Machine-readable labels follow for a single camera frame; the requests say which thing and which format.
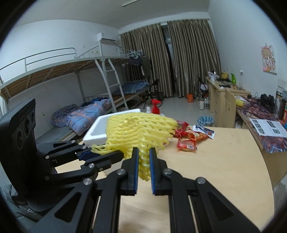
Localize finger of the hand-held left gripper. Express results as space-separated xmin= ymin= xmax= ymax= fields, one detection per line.
xmin=44 ymin=150 xmax=124 ymax=185
xmin=44 ymin=140 xmax=100 ymax=167

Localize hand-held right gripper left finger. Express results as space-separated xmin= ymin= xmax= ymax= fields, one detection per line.
xmin=29 ymin=147 xmax=139 ymax=233

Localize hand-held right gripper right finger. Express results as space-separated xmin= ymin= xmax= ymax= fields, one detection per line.
xmin=149 ymin=147 xmax=262 ymax=233

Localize white foam box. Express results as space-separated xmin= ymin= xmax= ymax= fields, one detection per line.
xmin=83 ymin=109 xmax=142 ymax=148

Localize yellow foam net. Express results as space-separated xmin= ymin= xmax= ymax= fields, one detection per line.
xmin=91 ymin=112 xmax=177 ymax=182

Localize red snack packet yellow picture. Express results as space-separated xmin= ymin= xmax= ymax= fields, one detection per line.
xmin=177 ymin=138 xmax=197 ymax=153

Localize blue patterned blanket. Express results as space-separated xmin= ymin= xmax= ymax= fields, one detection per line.
xmin=53 ymin=99 xmax=112 ymax=135

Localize orange red snack packet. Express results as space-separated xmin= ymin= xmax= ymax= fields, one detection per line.
xmin=186 ymin=130 xmax=210 ymax=142

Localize white lotion bottle red pump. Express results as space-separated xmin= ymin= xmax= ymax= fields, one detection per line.
xmin=151 ymin=99 xmax=167 ymax=117

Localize blue white snack packet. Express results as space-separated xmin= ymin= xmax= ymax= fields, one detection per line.
xmin=193 ymin=125 xmax=215 ymax=139

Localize blue waste bin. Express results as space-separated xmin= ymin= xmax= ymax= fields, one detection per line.
xmin=197 ymin=116 xmax=215 ymax=127

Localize white bunk bed ladder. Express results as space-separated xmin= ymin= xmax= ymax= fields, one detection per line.
xmin=95 ymin=58 xmax=127 ymax=112

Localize white metal bunk bed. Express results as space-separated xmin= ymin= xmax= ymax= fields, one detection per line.
xmin=0 ymin=47 xmax=126 ymax=146
xmin=99 ymin=41 xmax=153 ymax=108

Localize blue checked bedding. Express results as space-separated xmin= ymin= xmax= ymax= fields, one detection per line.
xmin=112 ymin=81 xmax=150 ymax=95

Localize small wooden desk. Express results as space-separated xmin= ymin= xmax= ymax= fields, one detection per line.
xmin=205 ymin=76 xmax=251 ymax=128

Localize dark green hanging shirt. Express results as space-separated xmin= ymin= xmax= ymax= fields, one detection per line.
xmin=140 ymin=56 xmax=153 ymax=78

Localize brown curtain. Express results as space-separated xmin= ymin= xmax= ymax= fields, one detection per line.
xmin=120 ymin=22 xmax=174 ymax=98
xmin=167 ymin=19 xmax=221 ymax=98

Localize white air conditioner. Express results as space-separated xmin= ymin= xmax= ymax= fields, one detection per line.
xmin=97 ymin=32 xmax=117 ymax=43

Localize printed paper sheet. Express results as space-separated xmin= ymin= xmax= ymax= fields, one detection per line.
xmin=249 ymin=118 xmax=287 ymax=136

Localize black headphones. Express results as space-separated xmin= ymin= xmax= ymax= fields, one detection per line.
xmin=260 ymin=94 xmax=276 ymax=113

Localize row of toiletry bottles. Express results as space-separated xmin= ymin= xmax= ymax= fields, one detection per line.
xmin=276 ymin=87 xmax=287 ymax=123

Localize ceiling tube light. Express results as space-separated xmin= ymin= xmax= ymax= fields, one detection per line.
xmin=122 ymin=0 xmax=144 ymax=7

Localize cartoon wall poster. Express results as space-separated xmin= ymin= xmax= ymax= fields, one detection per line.
xmin=261 ymin=44 xmax=278 ymax=74

